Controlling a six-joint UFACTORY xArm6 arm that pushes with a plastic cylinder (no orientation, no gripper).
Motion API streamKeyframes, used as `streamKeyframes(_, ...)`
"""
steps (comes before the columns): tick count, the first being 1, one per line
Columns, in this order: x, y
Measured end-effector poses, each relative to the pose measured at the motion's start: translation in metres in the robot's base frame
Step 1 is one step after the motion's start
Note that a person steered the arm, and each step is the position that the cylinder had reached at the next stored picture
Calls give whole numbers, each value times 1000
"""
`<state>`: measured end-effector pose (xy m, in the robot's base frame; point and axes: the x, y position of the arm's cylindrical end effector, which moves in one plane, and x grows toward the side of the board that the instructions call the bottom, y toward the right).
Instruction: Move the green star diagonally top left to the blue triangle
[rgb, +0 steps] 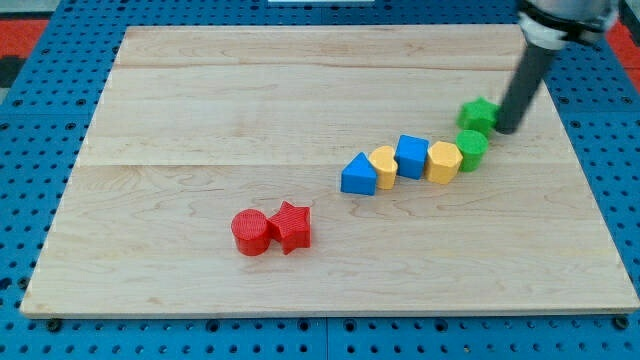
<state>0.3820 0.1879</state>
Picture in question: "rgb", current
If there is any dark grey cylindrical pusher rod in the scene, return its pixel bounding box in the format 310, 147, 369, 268
494, 44, 556, 135

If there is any green star block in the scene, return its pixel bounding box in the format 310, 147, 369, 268
456, 97, 499, 137

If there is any blue triangle block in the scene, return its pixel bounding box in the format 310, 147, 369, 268
340, 152, 377, 196

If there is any red star block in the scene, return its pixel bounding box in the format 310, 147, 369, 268
268, 201, 311, 255

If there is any green cylinder block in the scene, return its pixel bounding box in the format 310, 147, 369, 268
455, 130, 489, 172

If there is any yellow hexagon block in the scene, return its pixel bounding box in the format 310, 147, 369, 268
425, 141, 463, 185

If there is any blue cube block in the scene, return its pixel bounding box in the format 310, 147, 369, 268
394, 134, 429, 180

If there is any yellow heart block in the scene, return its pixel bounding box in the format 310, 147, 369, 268
368, 145, 398, 190

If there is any light wooden board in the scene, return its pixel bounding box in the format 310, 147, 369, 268
20, 25, 639, 319

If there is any red cylinder block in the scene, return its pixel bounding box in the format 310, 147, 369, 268
231, 209, 271, 256

